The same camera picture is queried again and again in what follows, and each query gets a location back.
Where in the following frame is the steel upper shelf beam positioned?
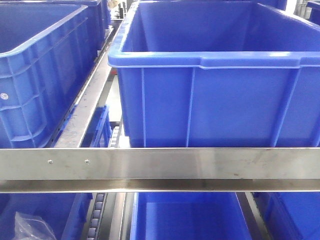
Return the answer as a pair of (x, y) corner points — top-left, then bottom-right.
(0, 147), (320, 193)

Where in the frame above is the large blue crate upper centre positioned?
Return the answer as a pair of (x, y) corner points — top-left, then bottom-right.
(108, 0), (320, 148)

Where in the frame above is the blue crate lower centre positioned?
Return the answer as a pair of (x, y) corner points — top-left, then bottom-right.
(130, 192), (252, 240)

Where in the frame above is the roller conveyor track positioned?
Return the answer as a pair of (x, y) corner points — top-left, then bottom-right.
(85, 193), (107, 240)

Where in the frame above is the blue crate lower left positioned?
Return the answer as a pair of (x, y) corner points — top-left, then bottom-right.
(0, 193), (93, 240)

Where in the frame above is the blue crate upper left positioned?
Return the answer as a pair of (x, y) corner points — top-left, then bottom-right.
(0, 0), (104, 148)

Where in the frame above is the blue crate lower right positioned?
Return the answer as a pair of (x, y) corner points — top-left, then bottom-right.
(253, 192), (320, 240)

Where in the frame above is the clear plastic bag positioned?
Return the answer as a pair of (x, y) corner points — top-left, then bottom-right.
(13, 212), (57, 240)

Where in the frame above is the steel divider rail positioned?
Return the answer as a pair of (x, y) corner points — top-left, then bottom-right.
(49, 19), (122, 148)

